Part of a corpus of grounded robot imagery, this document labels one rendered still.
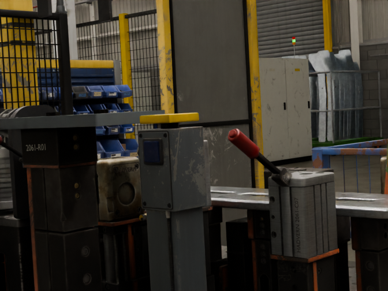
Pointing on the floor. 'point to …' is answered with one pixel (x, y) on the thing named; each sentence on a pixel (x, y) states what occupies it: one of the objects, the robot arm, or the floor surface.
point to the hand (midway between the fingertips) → (76, 12)
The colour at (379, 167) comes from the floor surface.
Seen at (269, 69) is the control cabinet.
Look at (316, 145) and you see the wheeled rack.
